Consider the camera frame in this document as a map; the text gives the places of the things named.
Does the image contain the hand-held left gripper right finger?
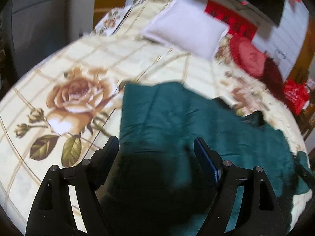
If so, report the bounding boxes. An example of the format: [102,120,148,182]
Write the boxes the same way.
[193,137,286,236]

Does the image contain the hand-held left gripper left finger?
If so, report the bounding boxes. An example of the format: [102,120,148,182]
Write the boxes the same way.
[25,136,120,236]

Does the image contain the green down jacket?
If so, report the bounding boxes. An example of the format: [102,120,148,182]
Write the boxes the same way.
[98,82,311,236]

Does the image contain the floral checked bed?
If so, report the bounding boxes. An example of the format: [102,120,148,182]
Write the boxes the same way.
[0,0,310,236]

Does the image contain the dark red fringed cushion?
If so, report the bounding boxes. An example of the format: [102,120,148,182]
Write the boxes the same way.
[261,57,287,99]

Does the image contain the red plastic bag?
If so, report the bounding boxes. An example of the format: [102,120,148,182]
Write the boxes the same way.
[283,79,310,115]

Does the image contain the red heart cushion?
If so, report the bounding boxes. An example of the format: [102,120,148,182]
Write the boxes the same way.
[230,36,267,78]

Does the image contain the white pillow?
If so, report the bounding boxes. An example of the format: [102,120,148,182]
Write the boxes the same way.
[141,0,229,60]

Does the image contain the floral pillow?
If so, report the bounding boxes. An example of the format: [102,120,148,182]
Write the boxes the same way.
[92,5,134,36]

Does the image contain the grey cabinet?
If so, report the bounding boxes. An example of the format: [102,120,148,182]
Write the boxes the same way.
[10,0,99,62]

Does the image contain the red wall banner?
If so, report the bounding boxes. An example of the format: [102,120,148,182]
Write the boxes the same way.
[205,0,259,40]

